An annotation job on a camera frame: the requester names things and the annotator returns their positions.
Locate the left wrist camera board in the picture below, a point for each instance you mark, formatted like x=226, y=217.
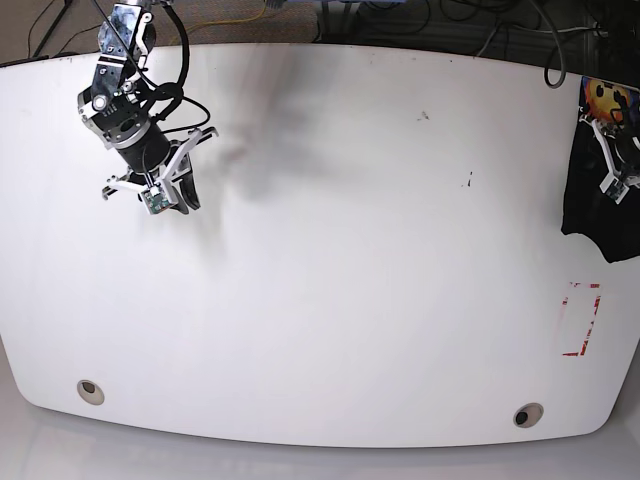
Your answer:
x=614, y=189

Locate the left table grommet hole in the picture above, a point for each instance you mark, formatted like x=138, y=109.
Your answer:
x=90, y=392

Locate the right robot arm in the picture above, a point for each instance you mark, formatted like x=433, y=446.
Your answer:
x=124, y=108

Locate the table grommet hole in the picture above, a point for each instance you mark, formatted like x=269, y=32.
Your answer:
x=528, y=415
x=90, y=392

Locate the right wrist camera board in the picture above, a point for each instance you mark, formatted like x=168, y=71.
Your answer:
x=157, y=200

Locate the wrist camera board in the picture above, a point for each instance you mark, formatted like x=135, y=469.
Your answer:
x=157, y=200
x=614, y=189

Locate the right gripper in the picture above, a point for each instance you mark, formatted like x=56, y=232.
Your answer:
x=169, y=167

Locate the right table grommet hole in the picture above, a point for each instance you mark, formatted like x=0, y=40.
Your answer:
x=528, y=415

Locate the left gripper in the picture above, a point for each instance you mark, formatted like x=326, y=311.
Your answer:
x=620, y=149

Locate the red tape rectangle marking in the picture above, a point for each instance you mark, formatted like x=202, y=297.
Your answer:
x=579, y=310

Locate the black t-shirt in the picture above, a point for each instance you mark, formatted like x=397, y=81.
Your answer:
x=613, y=228

